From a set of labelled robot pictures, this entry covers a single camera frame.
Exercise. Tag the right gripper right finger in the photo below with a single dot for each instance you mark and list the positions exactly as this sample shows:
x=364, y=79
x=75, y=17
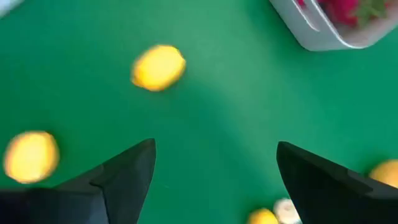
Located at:
x=335, y=199

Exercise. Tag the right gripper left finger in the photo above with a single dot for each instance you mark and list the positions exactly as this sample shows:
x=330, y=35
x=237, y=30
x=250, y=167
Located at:
x=93, y=199

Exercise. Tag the yellow lemon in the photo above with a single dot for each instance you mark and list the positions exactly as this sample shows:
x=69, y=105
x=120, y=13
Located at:
x=31, y=157
x=387, y=172
x=262, y=216

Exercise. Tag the white garlic bulb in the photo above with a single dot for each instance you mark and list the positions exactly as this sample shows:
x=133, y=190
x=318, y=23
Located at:
x=286, y=211

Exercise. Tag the small orange fruit far left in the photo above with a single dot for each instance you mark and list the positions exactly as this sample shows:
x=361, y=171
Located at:
x=158, y=68

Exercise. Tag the white plastic basket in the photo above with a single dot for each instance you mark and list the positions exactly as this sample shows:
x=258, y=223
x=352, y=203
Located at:
x=311, y=34

